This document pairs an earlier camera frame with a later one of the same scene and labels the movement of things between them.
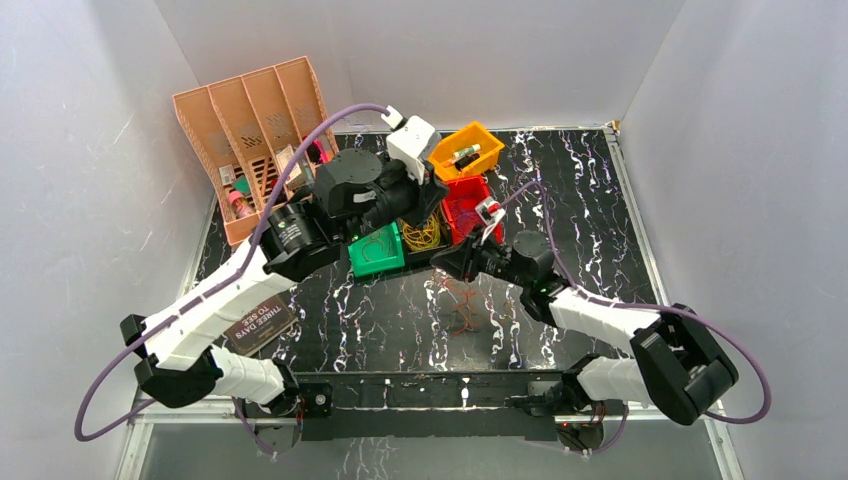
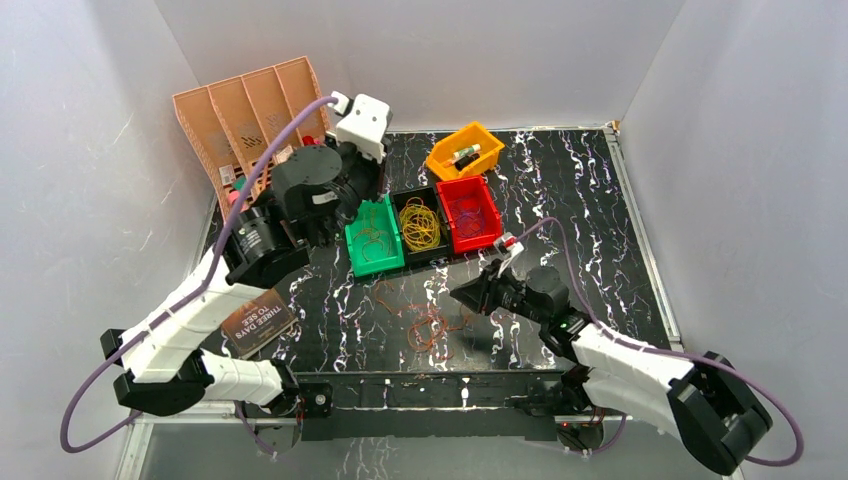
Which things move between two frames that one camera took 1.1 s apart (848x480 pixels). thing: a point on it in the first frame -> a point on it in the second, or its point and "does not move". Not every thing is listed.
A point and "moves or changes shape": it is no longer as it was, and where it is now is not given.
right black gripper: [461, 259] -> [481, 293]
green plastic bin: [378, 251] does not move
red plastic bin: [459, 208] does not move
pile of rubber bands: [469, 322] moves or changes shape
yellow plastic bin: [458, 138] does not move
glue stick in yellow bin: [470, 150] does not move
